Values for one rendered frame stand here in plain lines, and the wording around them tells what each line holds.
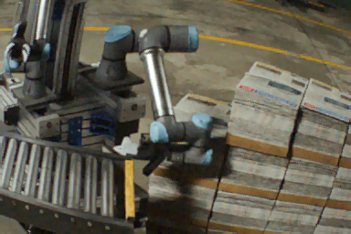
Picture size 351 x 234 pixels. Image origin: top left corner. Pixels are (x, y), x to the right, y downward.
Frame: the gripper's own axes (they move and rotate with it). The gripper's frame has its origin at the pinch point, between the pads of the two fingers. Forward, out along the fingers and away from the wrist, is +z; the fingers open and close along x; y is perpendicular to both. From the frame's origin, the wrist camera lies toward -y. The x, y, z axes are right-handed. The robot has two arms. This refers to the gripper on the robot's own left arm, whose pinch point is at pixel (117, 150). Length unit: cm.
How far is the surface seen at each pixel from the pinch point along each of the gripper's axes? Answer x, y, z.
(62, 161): 23.8, 3.0, 22.0
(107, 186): 35.9, 3.0, 3.1
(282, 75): -25, 29, -65
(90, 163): 20.4, 3.1, 10.0
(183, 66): -300, -75, -45
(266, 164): 1, -1, -59
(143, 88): -248, -76, -15
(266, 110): 3, 24, -53
